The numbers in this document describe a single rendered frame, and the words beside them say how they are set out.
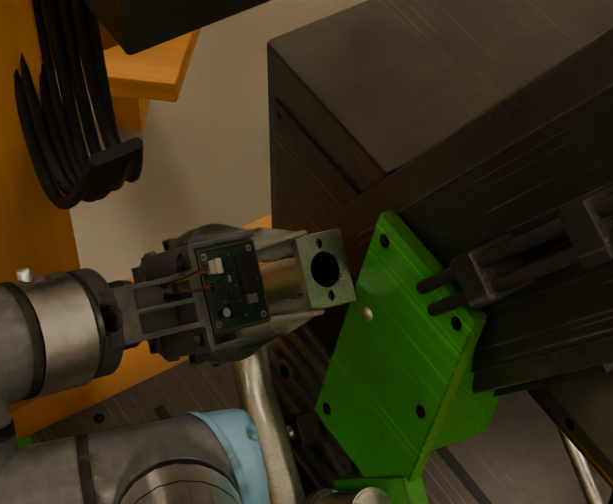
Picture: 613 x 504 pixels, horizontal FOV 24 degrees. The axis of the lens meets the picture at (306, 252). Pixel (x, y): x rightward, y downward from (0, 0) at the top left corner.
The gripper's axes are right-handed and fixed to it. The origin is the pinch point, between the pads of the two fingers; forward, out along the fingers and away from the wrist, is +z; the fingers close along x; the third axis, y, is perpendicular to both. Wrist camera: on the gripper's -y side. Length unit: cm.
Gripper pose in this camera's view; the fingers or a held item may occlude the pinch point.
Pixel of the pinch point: (305, 273)
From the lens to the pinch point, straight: 107.0
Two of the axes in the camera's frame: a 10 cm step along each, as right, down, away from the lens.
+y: 5.7, -1.4, -8.1
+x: -2.2, -9.7, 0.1
